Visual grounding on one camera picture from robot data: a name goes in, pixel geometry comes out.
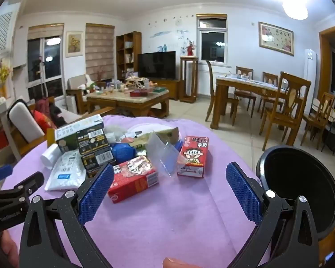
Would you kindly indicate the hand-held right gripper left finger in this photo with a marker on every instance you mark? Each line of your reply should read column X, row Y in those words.
column 96, row 192

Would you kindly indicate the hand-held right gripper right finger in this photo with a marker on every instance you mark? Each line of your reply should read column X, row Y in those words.
column 243, row 192

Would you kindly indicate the red cartoon carton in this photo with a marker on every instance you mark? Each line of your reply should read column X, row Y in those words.
column 134, row 181

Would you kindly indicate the black round trash bin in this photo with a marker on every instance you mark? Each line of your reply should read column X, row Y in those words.
column 296, row 178

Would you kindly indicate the person's left hand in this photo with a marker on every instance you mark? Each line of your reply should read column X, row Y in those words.
column 8, row 248

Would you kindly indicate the person's right hand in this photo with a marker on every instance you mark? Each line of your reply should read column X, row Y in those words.
column 177, row 263

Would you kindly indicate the white paper roll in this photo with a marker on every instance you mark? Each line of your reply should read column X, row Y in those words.
column 50, row 156

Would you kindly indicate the black yellow battery box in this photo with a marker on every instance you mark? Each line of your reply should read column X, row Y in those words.
column 97, row 159
column 92, row 141

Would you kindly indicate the white plastic packet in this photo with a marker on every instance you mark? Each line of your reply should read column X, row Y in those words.
column 64, row 173

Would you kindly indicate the wooden sofa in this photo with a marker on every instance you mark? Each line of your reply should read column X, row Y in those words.
column 25, row 145

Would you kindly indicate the blue round ball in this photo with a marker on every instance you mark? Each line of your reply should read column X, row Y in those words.
column 122, row 152

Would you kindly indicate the white sofa cushion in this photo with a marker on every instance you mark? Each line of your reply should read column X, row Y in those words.
column 23, row 120

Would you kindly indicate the red cartoon-face milk carton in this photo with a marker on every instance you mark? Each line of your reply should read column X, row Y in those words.
column 194, row 156

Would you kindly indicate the red patterned cushion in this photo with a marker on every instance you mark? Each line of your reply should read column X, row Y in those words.
column 44, row 121

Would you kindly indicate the white green cardboard box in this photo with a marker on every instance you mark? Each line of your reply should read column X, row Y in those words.
column 71, row 134

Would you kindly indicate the dark clothes pile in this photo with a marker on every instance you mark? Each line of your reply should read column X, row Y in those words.
column 54, row 111

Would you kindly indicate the clear plastic bag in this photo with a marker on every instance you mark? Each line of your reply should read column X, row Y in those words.
column 162, row 156

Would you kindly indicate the white plate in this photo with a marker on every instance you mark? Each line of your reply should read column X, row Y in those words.
column 141, row 128

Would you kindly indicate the purple tablecloth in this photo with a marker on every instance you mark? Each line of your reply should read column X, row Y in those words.
column 170, row 223

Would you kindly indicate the blue stick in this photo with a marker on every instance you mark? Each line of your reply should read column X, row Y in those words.
column 179, row 145

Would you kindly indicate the wooden coffee table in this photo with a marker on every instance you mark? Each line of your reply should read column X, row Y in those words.
column 128, row 103

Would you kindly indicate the yellow artificial flowers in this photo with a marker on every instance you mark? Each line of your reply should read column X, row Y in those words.
column 4, row 72

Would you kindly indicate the wooden armchair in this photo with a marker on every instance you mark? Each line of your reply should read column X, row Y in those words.
column 74, row 89

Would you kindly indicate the wooden dining table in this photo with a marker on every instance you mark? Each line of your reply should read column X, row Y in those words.
column 240, row 88

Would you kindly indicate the wooden dining chair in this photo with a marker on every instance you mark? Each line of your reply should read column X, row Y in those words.
column 294, row 89
column 210, row 89
column 244, row 72
column 269, row 78
column 321, row 109

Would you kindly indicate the red flat box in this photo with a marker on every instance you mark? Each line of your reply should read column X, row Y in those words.
column 141, row 93

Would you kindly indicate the plush toy on armchair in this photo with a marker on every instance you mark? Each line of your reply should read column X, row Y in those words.
column 88, row 83

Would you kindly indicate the glass balcony door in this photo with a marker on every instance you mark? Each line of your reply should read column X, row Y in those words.
column 46, row 67

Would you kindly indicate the wooden model toy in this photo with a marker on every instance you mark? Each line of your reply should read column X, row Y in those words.
column 136, row 82

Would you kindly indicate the green flat box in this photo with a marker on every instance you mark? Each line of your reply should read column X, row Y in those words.
column 160, row 90

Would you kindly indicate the wooden television cabinet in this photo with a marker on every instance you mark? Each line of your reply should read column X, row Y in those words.
column 170, row 88

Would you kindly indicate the white lattice cover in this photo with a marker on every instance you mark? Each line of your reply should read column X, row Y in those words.
column 0, row 35

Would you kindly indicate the black flat television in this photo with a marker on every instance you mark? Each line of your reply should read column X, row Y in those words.
column 156, row 65

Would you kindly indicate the striped roller blind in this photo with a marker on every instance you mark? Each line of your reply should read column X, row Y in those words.
column 99, row 51

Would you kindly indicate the white standing air conditioner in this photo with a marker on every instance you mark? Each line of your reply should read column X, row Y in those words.
column 310, row 68

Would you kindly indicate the yellow flower picture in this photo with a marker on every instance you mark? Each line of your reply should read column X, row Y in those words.
column 74, row 44

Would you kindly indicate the tall wooden plant stand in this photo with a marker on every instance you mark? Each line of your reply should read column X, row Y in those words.
column 188, row 58

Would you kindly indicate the white framed window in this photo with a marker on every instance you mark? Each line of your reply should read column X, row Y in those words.
column 212, row 44

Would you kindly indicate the red flower vase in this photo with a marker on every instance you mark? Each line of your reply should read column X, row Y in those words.
column 189, row 50

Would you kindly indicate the wooden bookshelf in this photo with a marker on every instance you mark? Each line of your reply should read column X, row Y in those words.
column 128, row 40

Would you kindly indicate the framed flower painting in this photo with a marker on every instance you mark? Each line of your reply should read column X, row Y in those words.
column 275, row 38

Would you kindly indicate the round ceiling lamp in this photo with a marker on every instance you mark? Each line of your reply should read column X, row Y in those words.
column 295, row 7

